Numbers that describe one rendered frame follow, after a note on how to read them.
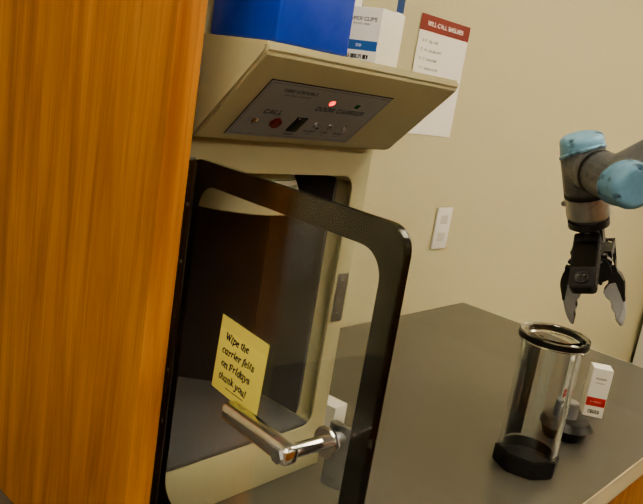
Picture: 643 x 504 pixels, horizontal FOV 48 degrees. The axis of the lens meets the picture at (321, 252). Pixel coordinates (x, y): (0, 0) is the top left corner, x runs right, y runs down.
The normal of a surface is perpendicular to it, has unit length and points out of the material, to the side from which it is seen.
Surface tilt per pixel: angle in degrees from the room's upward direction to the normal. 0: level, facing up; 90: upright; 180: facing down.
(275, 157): 90
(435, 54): 90
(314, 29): 90
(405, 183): 90
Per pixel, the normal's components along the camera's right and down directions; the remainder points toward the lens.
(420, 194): 0.72, 0.26
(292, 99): 0.40, 0.87
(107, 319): -0.68, 0.06
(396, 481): 0.15, -0.96
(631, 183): 0.18, 0.33
